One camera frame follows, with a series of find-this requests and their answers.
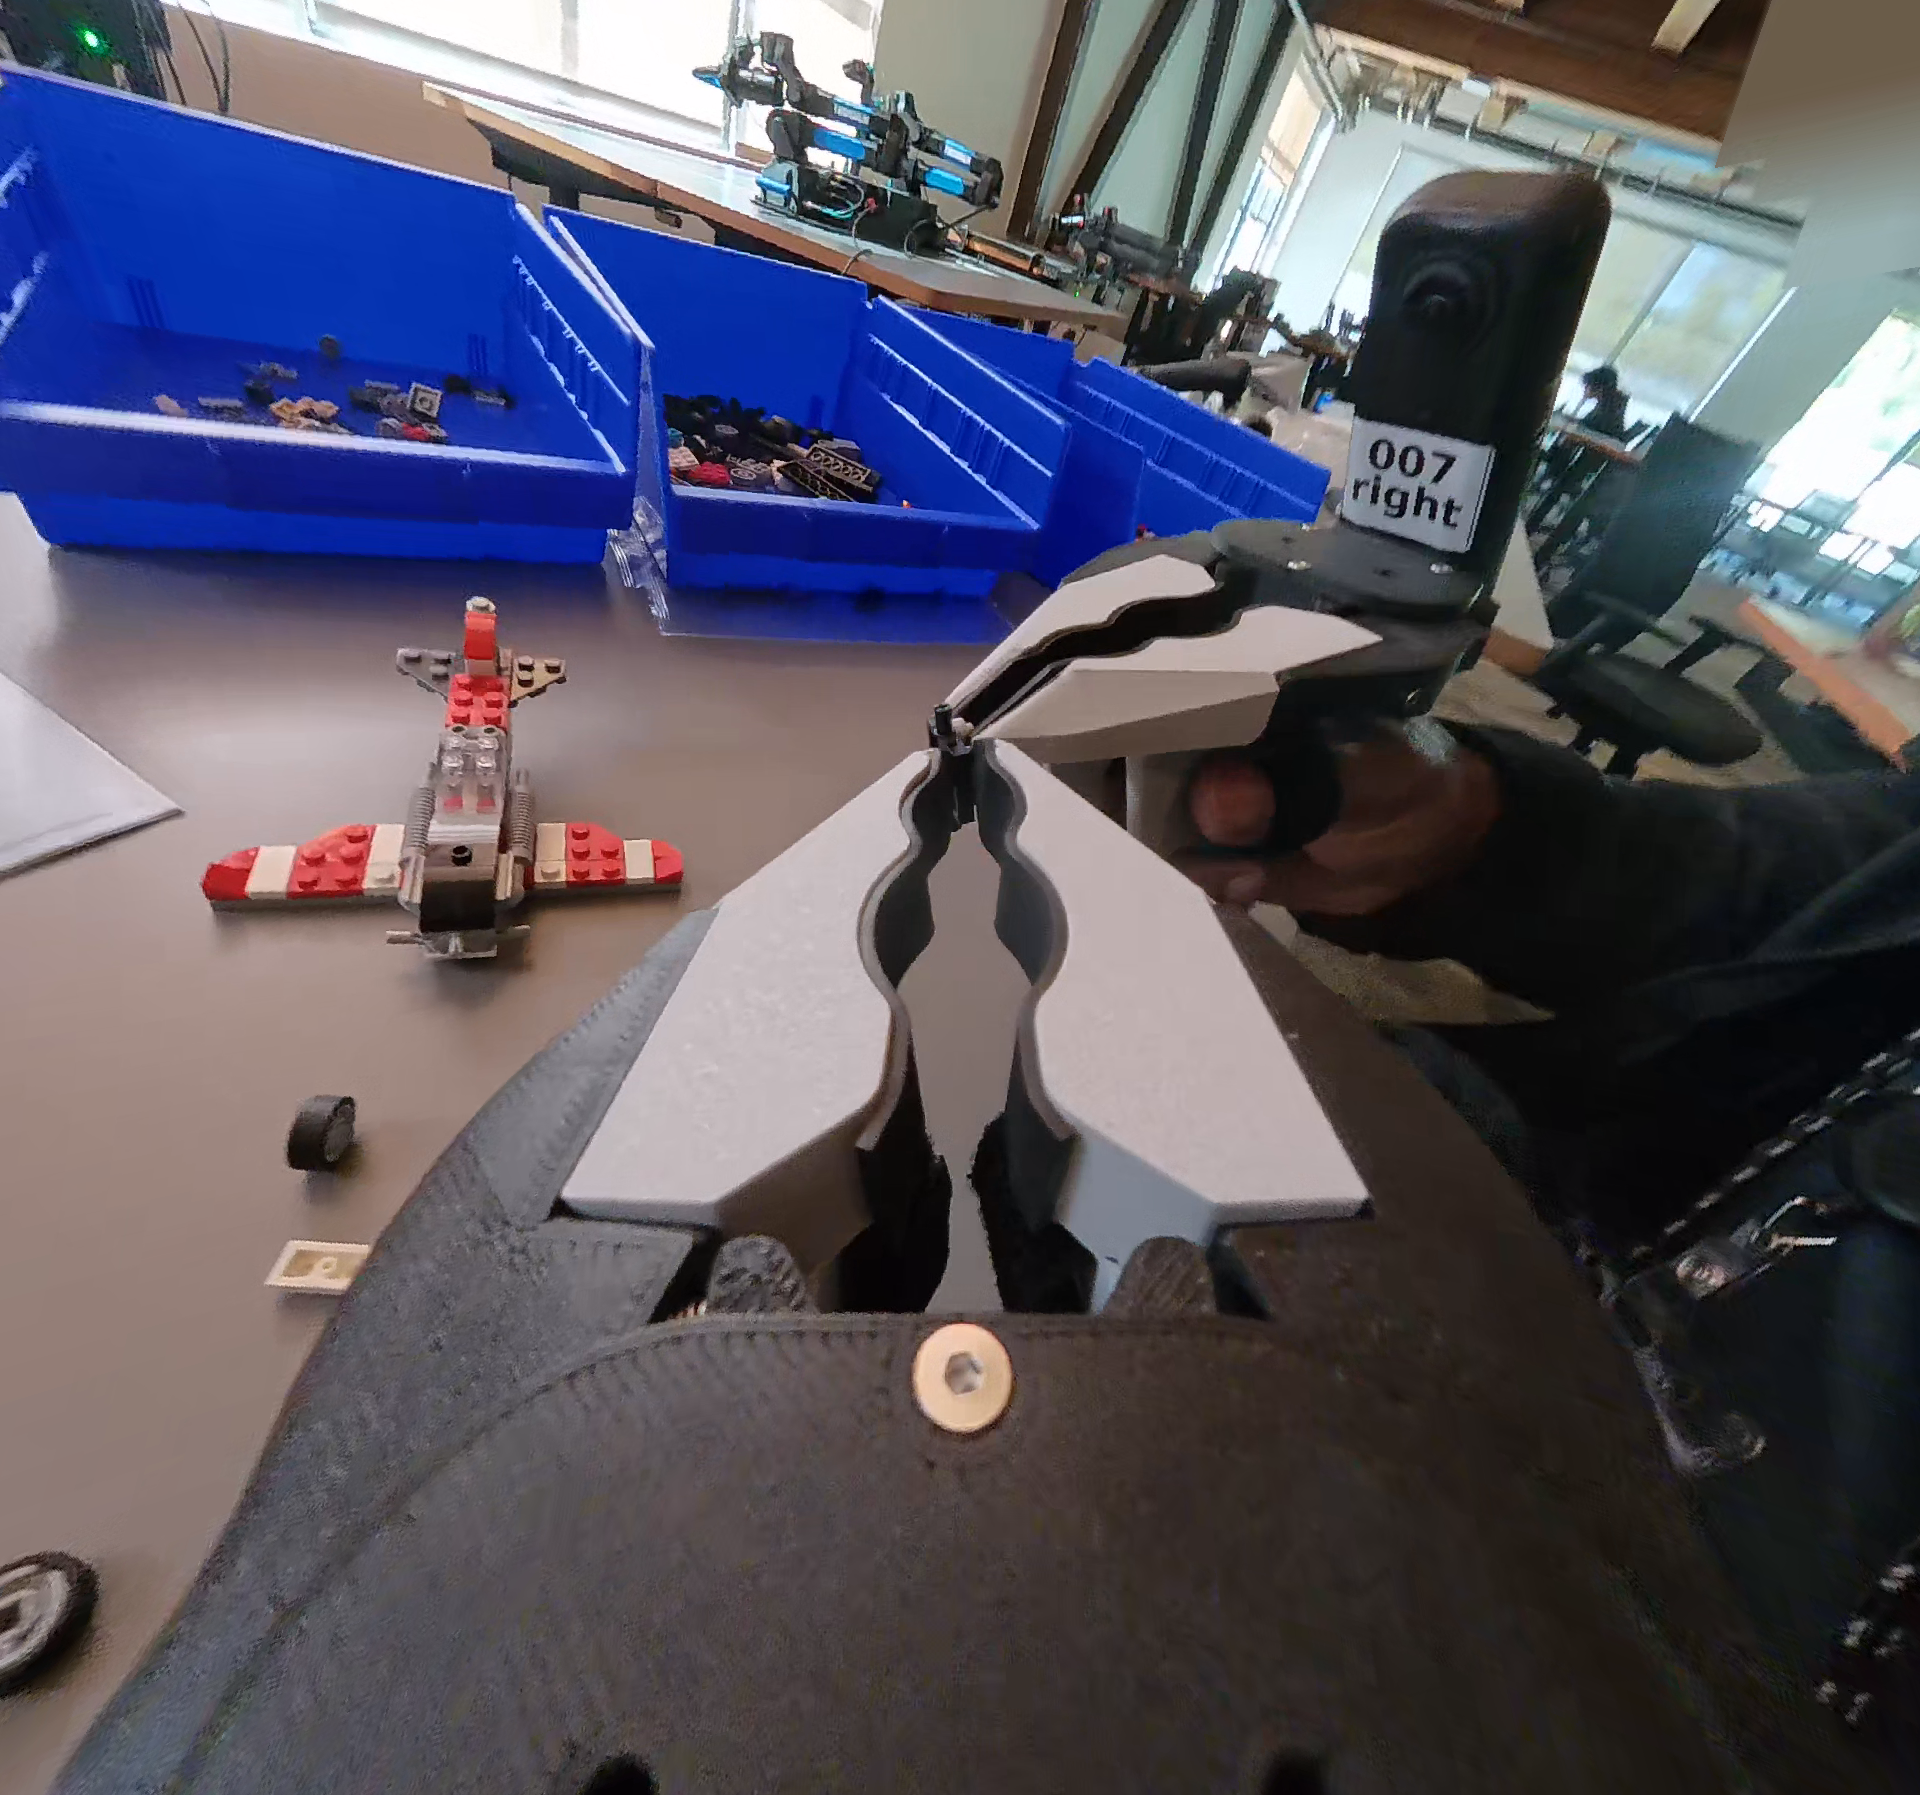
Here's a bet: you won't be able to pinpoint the pile of dark brick pieces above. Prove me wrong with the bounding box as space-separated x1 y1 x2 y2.
664 393 888 499

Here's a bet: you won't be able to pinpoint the clear plastic label holder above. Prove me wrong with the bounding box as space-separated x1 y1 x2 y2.
605 496 672 622

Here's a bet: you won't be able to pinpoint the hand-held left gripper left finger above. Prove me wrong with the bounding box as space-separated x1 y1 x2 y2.
559 752 963 1302

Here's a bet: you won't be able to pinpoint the wooden background table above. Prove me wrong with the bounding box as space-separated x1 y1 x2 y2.
425 81 1134 334

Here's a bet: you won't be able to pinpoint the large blue storage bin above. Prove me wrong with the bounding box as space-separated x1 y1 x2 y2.
0 63 654 568

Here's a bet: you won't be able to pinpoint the empty blue storage bin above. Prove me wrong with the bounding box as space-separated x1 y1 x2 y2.
1034 356 1333 591

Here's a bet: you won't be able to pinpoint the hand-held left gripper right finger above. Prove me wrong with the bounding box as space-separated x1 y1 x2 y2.
966 741 1371 1304

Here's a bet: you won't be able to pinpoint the background robot arms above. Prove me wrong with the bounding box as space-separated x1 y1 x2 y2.
694 30 1011 218

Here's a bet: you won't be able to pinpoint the red white toy brick airplane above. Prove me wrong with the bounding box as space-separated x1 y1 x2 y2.
202 594 686 964

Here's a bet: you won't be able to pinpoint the person's right forearm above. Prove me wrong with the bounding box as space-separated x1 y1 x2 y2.
1440 724 1920 1076

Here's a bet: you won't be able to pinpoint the person's blue garment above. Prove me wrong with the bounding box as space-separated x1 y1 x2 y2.
1395 1015 1920 1795

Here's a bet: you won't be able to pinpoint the small grey two-hole brick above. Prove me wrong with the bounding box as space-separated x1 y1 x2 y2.
925 705 989 828

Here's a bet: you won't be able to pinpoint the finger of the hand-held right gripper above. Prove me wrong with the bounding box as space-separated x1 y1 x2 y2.
974 606 1386 772
942 551 1224 721

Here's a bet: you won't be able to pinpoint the toy wheel with tyre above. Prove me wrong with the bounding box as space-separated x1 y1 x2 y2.
0 1550 103 1695

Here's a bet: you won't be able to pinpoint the black office chair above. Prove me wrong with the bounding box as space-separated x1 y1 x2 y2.
1538 415 1769 768

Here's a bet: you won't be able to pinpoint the grey paper sheet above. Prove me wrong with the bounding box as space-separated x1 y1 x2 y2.
0 670 185 878

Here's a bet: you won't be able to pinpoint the scattered small brick pieces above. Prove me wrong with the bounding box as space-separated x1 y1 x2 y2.
150 341 520 447

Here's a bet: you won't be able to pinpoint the speckled drawstring cord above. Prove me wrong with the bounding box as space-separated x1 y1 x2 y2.
1823 1555 1920 1729
1628 1036 1920 1279

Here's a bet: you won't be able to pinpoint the person's right hand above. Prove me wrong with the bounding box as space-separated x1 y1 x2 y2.
1170 718 1504 931

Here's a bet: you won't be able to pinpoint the blue bin with dark pile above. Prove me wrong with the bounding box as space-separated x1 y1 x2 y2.
543 206 1077 600

